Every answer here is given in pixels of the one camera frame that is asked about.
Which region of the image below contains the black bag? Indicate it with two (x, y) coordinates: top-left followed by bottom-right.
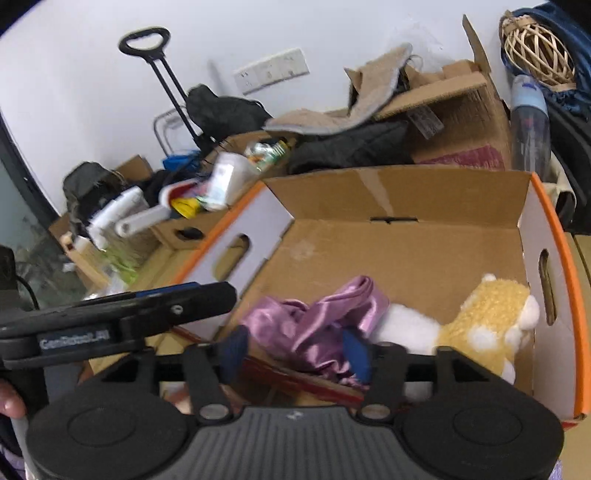
(186, 84), (273, 141)

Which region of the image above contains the beige fleece cloth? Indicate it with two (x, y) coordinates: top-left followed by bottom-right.
(263, 43), (414, 136)

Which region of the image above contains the white roller handle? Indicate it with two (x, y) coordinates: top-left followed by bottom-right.
(115, 207), (171, 238)

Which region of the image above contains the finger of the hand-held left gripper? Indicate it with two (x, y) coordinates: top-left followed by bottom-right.
(83, 281), (237, 334)

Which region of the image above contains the white red plastic scoop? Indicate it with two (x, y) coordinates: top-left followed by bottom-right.
(158, 181), (199, 208)

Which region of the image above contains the wicker ball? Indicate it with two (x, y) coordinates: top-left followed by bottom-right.
(499, 13), (578, 90)

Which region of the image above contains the blue cloth bag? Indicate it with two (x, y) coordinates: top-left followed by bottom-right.
(512, 4), (591, 123)

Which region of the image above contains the blue box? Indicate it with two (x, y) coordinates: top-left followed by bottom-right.
(163, 154), (199, 172)

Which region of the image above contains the beige canvas bag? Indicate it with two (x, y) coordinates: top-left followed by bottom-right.
(542, 159), (578, 227)

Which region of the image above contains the white metal frame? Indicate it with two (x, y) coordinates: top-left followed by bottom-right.
(154, 111), (192, 155)

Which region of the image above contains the yellow packet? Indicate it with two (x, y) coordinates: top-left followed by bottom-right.
(171, 198), (204, 219)

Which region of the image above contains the person's left hand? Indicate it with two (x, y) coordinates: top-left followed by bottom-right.
(0, 378), (27, 419)

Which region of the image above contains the white wall socket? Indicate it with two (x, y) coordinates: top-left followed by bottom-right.
(233, 48), (310, 95)

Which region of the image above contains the yellow white plush toy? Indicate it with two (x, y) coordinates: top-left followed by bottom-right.
(367, 273), (541, 403)

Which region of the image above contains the purple satin cloth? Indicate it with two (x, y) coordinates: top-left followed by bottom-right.
(240, 275), (393, 388)

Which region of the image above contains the white plastic jar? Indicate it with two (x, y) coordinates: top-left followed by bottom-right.
(203, 152), (262, 210)

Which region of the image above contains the cluttered cardboard box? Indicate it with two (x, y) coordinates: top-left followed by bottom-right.
(150, 131), (296, 252)

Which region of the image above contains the black cloth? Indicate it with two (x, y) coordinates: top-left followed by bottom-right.
(288, 121), (414, 175)

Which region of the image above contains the small brown cardboard box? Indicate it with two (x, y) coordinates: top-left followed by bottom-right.
(113, 154), (155, 183)

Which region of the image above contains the black suitcase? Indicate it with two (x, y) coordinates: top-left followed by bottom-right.
(547, 99), (591, 232)

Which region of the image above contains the black fabric bundle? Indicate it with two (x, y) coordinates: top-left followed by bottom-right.
(139, 170), (177, 205)

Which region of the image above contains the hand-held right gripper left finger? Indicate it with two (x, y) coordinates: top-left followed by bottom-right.
(99, 325), (250, 425)

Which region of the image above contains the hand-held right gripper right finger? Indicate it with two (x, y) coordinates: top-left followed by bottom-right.
(342, 329), (492, 422)

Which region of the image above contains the green label bottle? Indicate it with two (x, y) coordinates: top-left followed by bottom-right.
(245, 140), (293, 172)

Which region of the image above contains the green plastic bag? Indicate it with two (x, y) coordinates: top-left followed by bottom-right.
(99, 247), (139, 284)

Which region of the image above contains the wooden crate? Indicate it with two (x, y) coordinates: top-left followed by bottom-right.
(60, 231), (112, 289)

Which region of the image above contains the large brown cardboard box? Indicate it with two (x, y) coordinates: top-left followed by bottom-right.
(344, 14), (513, 171)

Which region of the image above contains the black trolley handle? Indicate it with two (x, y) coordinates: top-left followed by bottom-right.
(119, 28), (206, 153)

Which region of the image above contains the grey backpack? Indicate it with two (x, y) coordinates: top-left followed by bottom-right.
(62, 161), (116, 227)

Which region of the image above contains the orange-edged cardboard box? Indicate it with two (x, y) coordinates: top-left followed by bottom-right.
(168, 165), (591, 422)

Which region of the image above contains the clear water bottle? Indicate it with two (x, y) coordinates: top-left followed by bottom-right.
(510, 74), (552, 178)

